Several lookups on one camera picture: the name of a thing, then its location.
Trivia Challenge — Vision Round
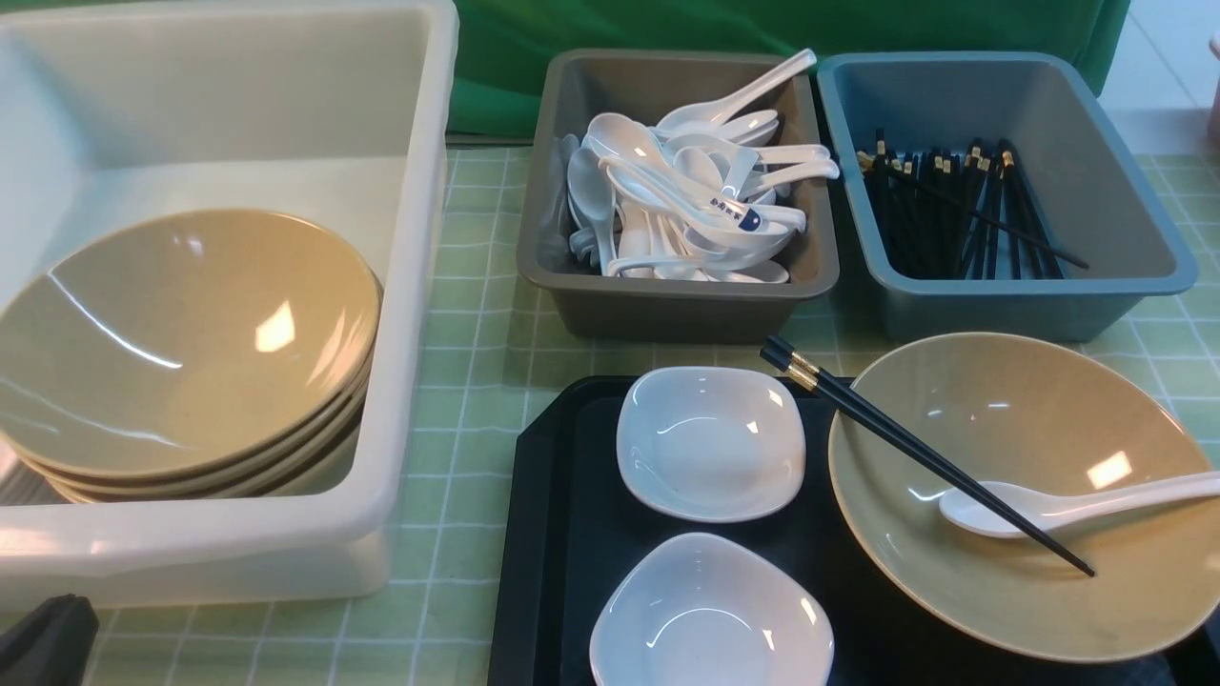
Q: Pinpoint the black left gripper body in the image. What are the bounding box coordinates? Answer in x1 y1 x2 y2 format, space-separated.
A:
1 594 100 685

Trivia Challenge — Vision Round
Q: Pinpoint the white sauce dish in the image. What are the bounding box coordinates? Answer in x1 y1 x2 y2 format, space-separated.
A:
616 366 806 524
588 533 834 685

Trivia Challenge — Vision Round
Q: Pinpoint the black chopstick gold band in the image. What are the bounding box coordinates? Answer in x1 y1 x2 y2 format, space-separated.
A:
765 334 1097 576

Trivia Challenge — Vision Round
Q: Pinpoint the white soup spoon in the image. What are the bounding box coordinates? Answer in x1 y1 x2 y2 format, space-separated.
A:
938 472 1219 538

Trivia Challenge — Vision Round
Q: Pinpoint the tan noodle bowl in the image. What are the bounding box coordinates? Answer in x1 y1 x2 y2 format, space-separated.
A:
827 332 1219 663

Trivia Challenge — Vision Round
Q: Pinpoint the tan stacked bowl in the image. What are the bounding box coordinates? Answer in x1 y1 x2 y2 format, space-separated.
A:
1 209 382 478
43 381 371 505
10 347 376 502
29 363 375 498

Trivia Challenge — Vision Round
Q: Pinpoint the bottom tan stacked bowl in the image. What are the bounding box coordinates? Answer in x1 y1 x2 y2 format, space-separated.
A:
43 381 371 505

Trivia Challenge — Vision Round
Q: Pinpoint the top tan stacked bowl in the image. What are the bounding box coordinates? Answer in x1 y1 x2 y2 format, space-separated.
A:
1 209 382 478

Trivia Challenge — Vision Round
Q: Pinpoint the green checked tablecloth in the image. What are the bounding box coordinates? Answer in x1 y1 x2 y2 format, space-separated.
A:
84 148 1219 685

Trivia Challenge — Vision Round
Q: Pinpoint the black serving tray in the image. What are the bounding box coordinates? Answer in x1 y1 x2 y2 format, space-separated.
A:
488 376 1219 685

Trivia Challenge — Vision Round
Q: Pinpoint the large white plastic tub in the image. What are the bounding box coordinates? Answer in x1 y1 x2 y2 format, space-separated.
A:
1 1 458 614

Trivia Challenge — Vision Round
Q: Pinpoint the white spoon with blue print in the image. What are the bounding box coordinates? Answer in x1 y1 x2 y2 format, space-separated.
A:
598 156 806 233

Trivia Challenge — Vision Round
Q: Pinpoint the green backdrop cloth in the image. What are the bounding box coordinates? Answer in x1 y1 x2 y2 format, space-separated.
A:
447 1 1129 138

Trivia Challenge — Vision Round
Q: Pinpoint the grey plastic spoon bin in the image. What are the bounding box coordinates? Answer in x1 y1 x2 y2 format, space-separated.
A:
516 49 841 345

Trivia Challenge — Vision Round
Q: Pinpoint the pile of white spoons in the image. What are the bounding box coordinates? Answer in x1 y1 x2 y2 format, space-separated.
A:
569 112 841 284

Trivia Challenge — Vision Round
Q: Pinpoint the white spoon sticking up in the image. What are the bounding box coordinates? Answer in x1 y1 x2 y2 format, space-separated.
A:
654 48 817 135

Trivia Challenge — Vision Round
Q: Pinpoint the bundle of black chopsticks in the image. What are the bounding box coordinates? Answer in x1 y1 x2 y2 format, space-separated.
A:
856 129 1089 281

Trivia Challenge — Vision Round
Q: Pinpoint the blue plastic chopstick bin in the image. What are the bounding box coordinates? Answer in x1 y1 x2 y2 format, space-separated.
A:
817 51 1197 342

